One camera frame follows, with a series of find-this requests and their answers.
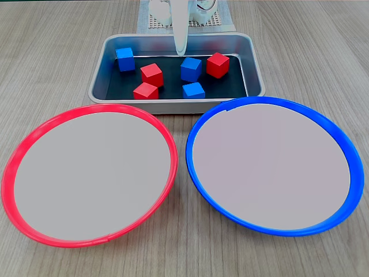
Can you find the blue cube block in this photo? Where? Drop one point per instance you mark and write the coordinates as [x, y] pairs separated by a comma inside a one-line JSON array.
[[125, 60], [191, 70], [193, 91]]

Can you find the red cube block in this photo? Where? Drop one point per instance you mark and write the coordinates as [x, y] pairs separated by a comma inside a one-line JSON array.
[[217, 65], [145, 91], [152, 75]]

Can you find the black tray liner mat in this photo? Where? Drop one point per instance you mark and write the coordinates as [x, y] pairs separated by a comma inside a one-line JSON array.
[[171, 92]]

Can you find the silver metal tray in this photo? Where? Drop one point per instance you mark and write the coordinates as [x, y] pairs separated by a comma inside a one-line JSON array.
[[256, 83]]

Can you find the white mesh mat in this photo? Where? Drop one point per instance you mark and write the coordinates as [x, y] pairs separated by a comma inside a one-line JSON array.
[[214, 23]]

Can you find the blue-rimmed white dish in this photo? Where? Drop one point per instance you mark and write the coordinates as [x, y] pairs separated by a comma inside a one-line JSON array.
[[271, 164]]

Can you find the red-rimmed white dish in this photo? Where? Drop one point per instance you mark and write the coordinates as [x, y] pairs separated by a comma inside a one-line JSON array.
[[92, 176]]

